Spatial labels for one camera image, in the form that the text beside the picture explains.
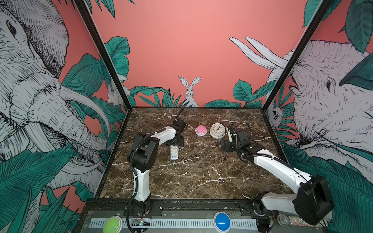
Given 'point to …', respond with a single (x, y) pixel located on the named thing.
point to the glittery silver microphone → (285, 220)
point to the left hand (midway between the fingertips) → (177, 141)
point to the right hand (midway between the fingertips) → (226, 139)
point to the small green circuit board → (140, 222)
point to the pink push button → (200, 130)
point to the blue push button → (222, 222)
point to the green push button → (113, 224)
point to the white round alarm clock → (217, 130)
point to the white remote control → (174, 152)
